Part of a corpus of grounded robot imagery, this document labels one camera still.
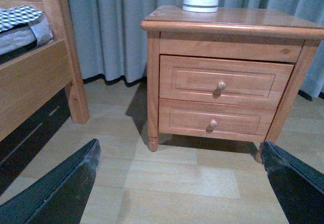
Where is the checkered grey bedding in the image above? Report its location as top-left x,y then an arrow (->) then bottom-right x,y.
1,6 -> 53,55

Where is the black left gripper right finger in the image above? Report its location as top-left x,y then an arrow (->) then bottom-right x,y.
261,141 -> 323,223

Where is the wooden drawer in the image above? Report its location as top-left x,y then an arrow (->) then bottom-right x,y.
159,55 -> 293,109
159,99 -> 275,142

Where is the wooden nightstand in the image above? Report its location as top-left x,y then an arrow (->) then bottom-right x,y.
141,6 -> 323,152

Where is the wooden bed frame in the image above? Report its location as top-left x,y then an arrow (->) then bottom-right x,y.
1,0 -> 89,138

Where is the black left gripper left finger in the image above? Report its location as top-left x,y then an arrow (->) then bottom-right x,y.
1,139 -> 101,223

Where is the grey-blue curtain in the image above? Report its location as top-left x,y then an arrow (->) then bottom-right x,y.
68,0 -> 323,83

